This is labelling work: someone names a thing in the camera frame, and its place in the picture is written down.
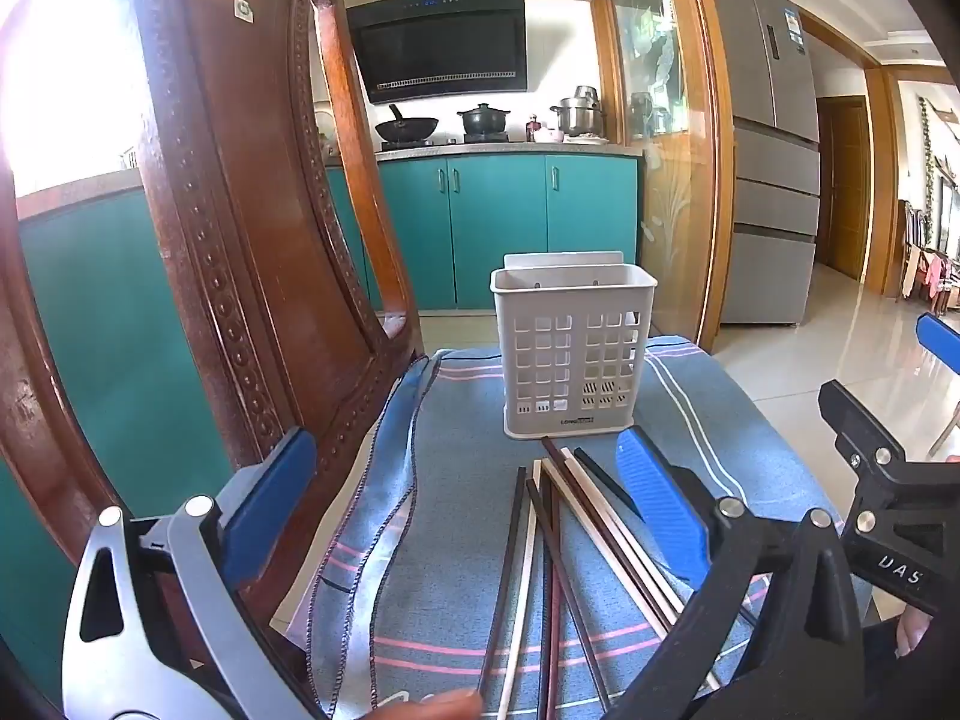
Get person's left hand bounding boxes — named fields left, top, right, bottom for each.
left=373, top=688, right=482, bottom=720

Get teal lower kitchen cabinets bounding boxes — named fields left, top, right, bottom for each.
left=0, top=152, right=642, bottom=691

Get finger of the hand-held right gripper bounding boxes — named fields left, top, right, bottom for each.
left=916, top=312, right=960, bottom=375
left=817, top=380, right=910, bottom=478

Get wooden room door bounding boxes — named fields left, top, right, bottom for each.
left=816, top=96, right=872, bottom=282

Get stainless steel pot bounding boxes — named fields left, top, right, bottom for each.
left=550, top=86, right=605, bottom=138

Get black range hood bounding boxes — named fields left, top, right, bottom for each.
left=346, top=0, right=528, bottom=106

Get glass sliding door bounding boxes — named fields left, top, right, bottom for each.
left=592, top=0, right=740, bottom=353

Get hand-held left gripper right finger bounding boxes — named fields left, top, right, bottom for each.
left=600, top=426, right=865, bottom=720

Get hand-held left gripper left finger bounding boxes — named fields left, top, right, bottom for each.
left=64, top=427, right=323, bottom=720

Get silver refrigerator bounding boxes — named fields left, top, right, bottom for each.
left=701, top=0, right=820, bottom=327

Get blue striped cloth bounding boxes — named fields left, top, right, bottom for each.
left=270, top=337, right=875, bottom=720

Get black cooking pot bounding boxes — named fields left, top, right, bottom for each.
left=457, top=103, right=512, bottom=142

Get person's right hand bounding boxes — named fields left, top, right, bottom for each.
left=892, top=604, right=942, bottom=661

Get carved wooden chair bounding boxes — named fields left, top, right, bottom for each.
left=0, top=0, right=428, bottom=720

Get green vine garland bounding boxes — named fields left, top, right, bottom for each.
left=921, top=97, right=960, bottom=241

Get hanging clothes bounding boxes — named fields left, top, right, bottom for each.
left=900, top=199, right=960, bottom=316

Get black wok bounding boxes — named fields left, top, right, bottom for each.
left=373, top=103, right=440, bottom=145

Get gas stove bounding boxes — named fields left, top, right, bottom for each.
left=379, top=136, right=512, bottom=150

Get white plastic chopstick holder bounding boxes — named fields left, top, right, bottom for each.
left=490, top=250, right=659, bottom=441

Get grey metal leg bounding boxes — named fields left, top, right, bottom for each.
left=926, top=390, right=960, bottom=460

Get light wooden chopsticks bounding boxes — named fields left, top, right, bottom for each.
left=541, top=457, right=672, bottom=638

